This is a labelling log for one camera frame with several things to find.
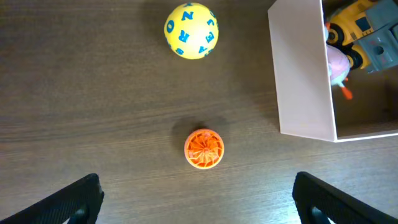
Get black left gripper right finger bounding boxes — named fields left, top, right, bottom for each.
left=292, top=172, right=397, bottom=224

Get white duck pink hat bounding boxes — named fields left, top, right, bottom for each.
left=323, top=21, right=354, bottom=101

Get grey yellow toy truck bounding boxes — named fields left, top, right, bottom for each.
left=326, top=0, right=397, bottom=73

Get yellow ball blue letters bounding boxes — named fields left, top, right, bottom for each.
left=164, top=2, right=219, bottom=60

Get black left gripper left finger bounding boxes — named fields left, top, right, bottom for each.
left=1, top=173, right=104, bottom=224

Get orange round spinner toy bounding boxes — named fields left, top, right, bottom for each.
left=184, top=129, right=225, bottom=170

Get pink open box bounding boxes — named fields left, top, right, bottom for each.
left=268, top=0, right=397, bottom=142

